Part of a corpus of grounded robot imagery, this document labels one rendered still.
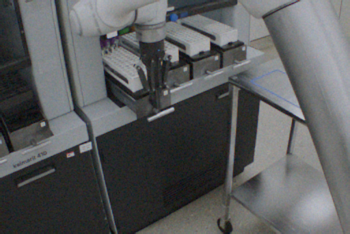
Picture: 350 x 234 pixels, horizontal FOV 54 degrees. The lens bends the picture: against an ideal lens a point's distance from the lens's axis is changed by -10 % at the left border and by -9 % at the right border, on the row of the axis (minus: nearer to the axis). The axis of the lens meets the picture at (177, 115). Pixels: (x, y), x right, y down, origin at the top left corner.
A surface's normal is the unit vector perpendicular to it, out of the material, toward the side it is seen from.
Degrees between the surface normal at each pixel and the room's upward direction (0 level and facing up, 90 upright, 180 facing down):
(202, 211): 0
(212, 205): 0
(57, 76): 90
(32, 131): 90
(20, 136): 90
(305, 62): 82
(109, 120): 90
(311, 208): 0
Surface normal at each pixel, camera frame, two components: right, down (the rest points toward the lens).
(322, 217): -0.04, -0.83
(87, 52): 0.59, 0.43
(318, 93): -0.61, 0.33
